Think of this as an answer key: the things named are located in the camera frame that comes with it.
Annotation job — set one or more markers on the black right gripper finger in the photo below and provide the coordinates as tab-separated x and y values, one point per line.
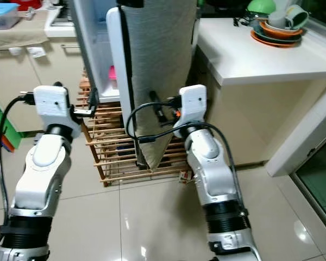
158	106

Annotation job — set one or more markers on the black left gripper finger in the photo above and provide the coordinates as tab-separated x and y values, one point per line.
92	98
57	84

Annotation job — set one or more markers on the clear container pink lid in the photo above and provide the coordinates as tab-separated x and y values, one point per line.
112	73

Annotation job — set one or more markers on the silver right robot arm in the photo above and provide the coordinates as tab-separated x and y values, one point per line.
212	163

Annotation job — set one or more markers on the beige cloth fridge cover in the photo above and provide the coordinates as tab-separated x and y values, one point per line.
157	60

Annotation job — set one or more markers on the white paper tag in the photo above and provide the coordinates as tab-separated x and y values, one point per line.
37	52
14	51

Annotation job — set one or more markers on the wooden slatted rack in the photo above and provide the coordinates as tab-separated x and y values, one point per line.
96	157

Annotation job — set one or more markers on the beige ribbed mat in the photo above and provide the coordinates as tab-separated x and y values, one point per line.
19	37

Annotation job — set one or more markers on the green cutting board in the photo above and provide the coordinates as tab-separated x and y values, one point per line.
2	117

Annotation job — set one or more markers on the small red white carton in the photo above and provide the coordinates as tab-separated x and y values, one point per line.
185	177

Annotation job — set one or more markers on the blue cutting board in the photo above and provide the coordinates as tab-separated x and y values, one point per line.
6	147

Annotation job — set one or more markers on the red kitchen appliance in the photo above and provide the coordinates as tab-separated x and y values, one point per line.
28	4

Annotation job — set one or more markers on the clear container blue lid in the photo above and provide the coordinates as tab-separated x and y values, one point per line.
2	10

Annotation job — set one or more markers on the white top kitchen counter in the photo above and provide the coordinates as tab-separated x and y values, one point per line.
255	60

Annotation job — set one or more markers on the dark teal plate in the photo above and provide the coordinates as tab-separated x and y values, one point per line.
262	36

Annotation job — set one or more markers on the orange plate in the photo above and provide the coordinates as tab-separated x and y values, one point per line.
273	44

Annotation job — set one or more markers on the green bowl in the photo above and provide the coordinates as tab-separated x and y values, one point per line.
261	6

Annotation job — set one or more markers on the grey mug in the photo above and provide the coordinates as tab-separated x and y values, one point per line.
278	19

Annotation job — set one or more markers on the orange bowl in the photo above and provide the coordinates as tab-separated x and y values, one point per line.
293	31

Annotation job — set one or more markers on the green mug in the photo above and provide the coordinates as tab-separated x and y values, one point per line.
298	16

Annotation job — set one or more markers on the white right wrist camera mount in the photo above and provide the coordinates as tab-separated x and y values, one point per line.
193	106

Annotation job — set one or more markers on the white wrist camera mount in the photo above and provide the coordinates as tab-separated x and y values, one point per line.
193	106
51	106

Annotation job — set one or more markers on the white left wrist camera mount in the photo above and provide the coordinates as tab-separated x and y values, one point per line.
51	106

